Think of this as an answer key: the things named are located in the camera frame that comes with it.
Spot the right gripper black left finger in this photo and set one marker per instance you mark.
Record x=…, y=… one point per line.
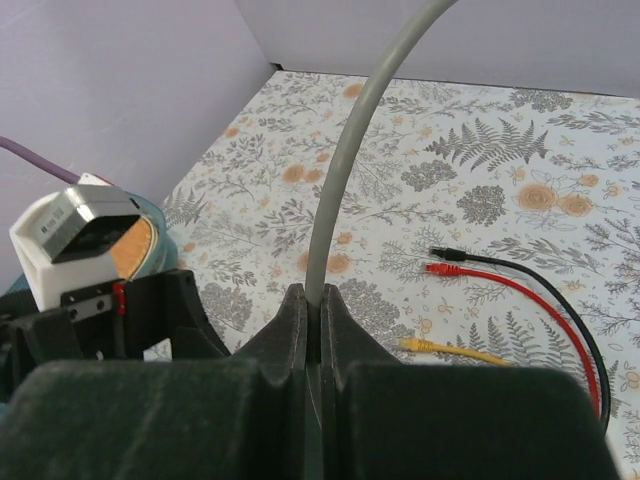
x=241, y=417

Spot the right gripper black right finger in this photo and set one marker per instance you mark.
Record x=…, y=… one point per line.
x=383, y=419

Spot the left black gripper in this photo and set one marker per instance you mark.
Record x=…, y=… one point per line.
x=117, y=319

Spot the orange woven round plate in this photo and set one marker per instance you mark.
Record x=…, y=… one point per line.
x=130, y=251

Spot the floral patterned table mat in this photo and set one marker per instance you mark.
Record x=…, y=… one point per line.
x=544, y=179

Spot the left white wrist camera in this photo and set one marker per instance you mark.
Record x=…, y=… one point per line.
x=63, y=240

